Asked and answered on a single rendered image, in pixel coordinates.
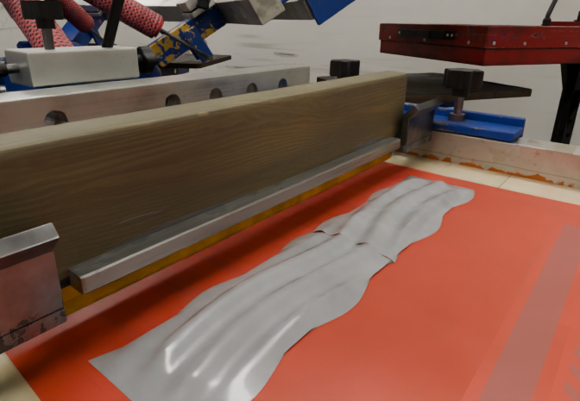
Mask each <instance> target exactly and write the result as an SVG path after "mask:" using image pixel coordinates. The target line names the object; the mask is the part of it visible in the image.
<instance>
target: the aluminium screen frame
mask: <svg viewBox="0 0 580 401"><path fill-rule="evenodd" d="M406 154H411V155H416V156H420V157H425V158H429V159H434V160H441V161H445V162H450V163H454V164H459V165H463V166H471V167H475V168H480V169H484V170H488V171H492V172H500V173H505V174H509V175H514V176H518V177H522V178H527V179H534V180H538V181H543V182H547V183H552V184H556V185H564V186H569V187H572V188H577V189H580V147H579V146H574V145H568V144H563V143H556V142H551V141H541V140H534V139H529V138H524V137H518V138H517V139H515V140H514V141H512V142H510V141H500V140H495V139H489V138H483V137H478V136H473V135H463V134H458V133H452V132H447V131H441V130H436V129H433V130H432V138H431V140H430V141H428V142H427V143H425V144H423V145H421V146H419V147H416V148H415V149H413V150H411V151H409V152H407V153H406Z"/></svg>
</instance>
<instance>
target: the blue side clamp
mask: <svg viewBox="0 0 580 401"><path fill-rule="evenodd" d="M414 105H417V103H405V107H404V114H405V113H406V112H407V111H409V110H410V109H411V108H412V107H413V106H414ZM453 110H454V109H451V108H444V107H437V108H436V109H435V113H434V119H433V125H432V129H436V130H441V131H447V132H452V133H458V134H463V135H473V136H478V137H483V138H489V139H495V140H500V141H510V142H512V141H514V140H515V139H517V138H518V137H522V136H523V132H524V128H525V124H526V118H523V117H516V116H504V115H496V114H490V113H483V112H476V111H470V110H463V111H462V113H464V114H466V117H465V121H464V122H453V121H450V120H448V115H449V113H451V112H453Z"/></svg>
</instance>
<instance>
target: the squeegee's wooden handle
mask: <svg viewBox="0 0 580 401"><path fill-rule="evenodd" d="M406 90H407V75H406V74H405V73H404V72H394V71H384V72H374V73H369V74H363V75H358V76H353V77H347V78H337V79H332V80H326V81H321V82H316V83H310V84H305V85H295V86H289V87H284V88H279V89H273V90H268V91H258V92H252V93H247V94H242V95H236V96H231V97H221V98H216V99H210V100H205V101H199V102H194V103H184V104H179V105H174V106H168V107H162V108H157V109H151V110H142V111H137V112H131V113H126V114H121V115H114V116H105V117H99V118H94V119H89V120H84V121H78V122H68V123H62V124H57V125H52V126H46V127H41V128H32V129H25V130H20V131H15V132H9V133H4V134H0V239H2V238H4V237H7V236H10V235H15V234H18V233H21V232H23V231H26V230H29V229H33V228H36V227H40V226H42V225H45V224H48V223H52V224H53V225H54V227H55V229H56V231H57V233H58V235H59V236H60V238H59V240H58V242H57V244H56V246H55V248H54V258H55V262H56V266H57V271H58V275H59V280H60V289H63V288H65V287H67V286H69V285H71V283H70V278H69V273H68V269H67V268H69V267H72V266H76V265H78V264H79V263H82V262H84V261H87V260H90V259H92V258H95V257H97V256H99V255H101V254H105V253H107V252H109V251H111V250H114V249H116V248H118V247H121V246H124V245H126V244H129V243H131V242H133V241H136V240H139V239H141V238H143V237H145V236H148V235H152V234H153V233H156V232H158V231H160V230H163V229H166V228H168V227H171V226H173V225H175V224H177V223H179V222H183V221H185V220H187V219H190V218H192V217H195V216H197V215H200V214H202V213H205V212H206V211H209V210H213V209H215V208H217V207H219V206H221V205H224V204H227V203H229V202H232V201H234V200H236V199H238V198H240V197H244V196H247V195H249V194H251V193H253V192H256V191H259V190H261V189H263V188H266V187H268V186H270V185H274V184H276V183H278V182H281V181H282V180H285V179H289V178H291V177H293V176H295V175H297V174H300V173H302V172H305V171H308V170H310V169H313V168H314V167H316V166H320V165H323V164H324V163H327V162H329V161H332V160H334V159H337V158H339V157H342V156H344V155H346V154H350V153H352V152H355V151H356V150H358V149H361V148H363V147H366V146H369V145H371V144H374V143H376V142H378V141H381V140H384V139H386V138H388V137H394V138H399V139H400V135H401V127H402V119H403V115H404V107H405V98H406Z"/></svg>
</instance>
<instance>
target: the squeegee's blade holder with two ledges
mask: <svg viewBox="0 0 580 401"><path fill-rule="evenodd" d="M398 148H400V139H399V138H394V137H388V138H386V139H384V140H381V141H378V142H376V143H374V144H371V145H369V146H366V147H363V148H361V149H358V150H356V151H355V152H352V153H350V154H346V155H344V156H342V157H339V158H337V159H334V160H332V161H329V162H327V163H324V164H323V165H320V166H316V167H314V168H313V169H310V170H308V171H305V172H302V173H300V174H297V175H295V176H293V177H291V178H289V179H285V180H282V181H281V182H278V183H276V184H274V185H270V186H268V187H266V188H263V189H261V190H259V191H256V192H253V193H251V194H249V195H247V196H244V197H240V198H238V199H236V200H234V201H232V202H229V203H227V204H224V205H221V206H219V207H217V208H215V209H213V210H209V211H206V212H205V213H202V214H200V215H197V216H195V217H192V218H190V219H187V220H185V221H183V222H179V223H177V224H175V225H173V226H171V227H168V228H166V229H163V230H160V231H158V232H156V233H153V234H152V235H148V236H145V237H143V238H141V239H139V240H136V241H133V242H131V243H129V244H126V245H124V246H121V247H118V248H116V249H114V250H111V251H109V252H107V253H105V254H101V255H99V256H97V257H95V258H92V259H90V260H87V261H84V262H82V263H79V264H78V265H76V266H72V267H69V268H67V269H68V273H69V278H70V283H71V287H73V288H74V289H75V290H77V291H78V292H80V293H81V294H82V295H83V294H87V293H89V292H91V291H95V290H97V289H98V288H100V287H102V286H104V285H108V284H109V283H111V282H113V281H115V280H117V279H120V278H122V277H124V276H126V275H128V274H130V273H133V272H135V271H137V270H139V269H141V268H143V267H145V266H148V265H150V264H152V263H154V262H156V261H158V260H161V259H163V258H165V257H167V256H168V255H171V254H174V253H176V252H178V251H180V250H181V249H184V248H186V247H189V246H191V245H192V244H194V243H197V242H199V241H202V240H204V239H205V238H207V237H210V236H212V235H215V234H216V233H218V232H220V231H223V230H225V229H227V228H229V227H231V226H233V225H236V224H238V223H240V222H242V221H244V220H246V219H249V218H251V217H252V216H255V215H257V214H259V213H262V212H263V211H265V210H268V209H270V208H272V207H275V206H276V205H278V204H281V203H283V202H285V201H287V200H289V199H291V198H293V197H296V196H298V195H300V194H302V193H304V192H306V191H309V190H311V189H313V188H315V187H317V186H319V185H322V184H323V183H326V182H328V181H330V180H332V179H334V178H336V177H339V176H341V175H343V174H345V173H347V172H349V171H352V170H354V169H356V168H358V167H359V166H362V165H365V164H367V163H369V162H370V161H372V160H375V159H378V158H380V157H382V156H383V155H385V154H388V153H391V152H393V151H394V150H396V149H398Z"/></svg>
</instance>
